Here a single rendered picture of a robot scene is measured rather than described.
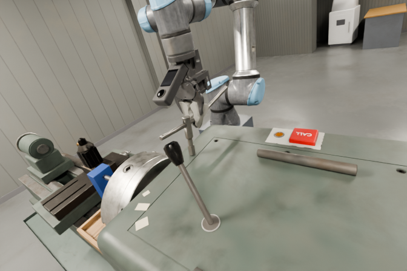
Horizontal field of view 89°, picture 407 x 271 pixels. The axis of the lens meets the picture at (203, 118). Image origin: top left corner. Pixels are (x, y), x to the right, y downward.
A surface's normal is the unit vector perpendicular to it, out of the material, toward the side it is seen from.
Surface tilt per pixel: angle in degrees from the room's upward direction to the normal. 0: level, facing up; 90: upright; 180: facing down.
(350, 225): 0
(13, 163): 90
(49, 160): 90
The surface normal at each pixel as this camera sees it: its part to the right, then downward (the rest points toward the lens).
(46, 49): 0.75, 0.12
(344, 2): -0.70, 0.16
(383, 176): -0.22, -0.87
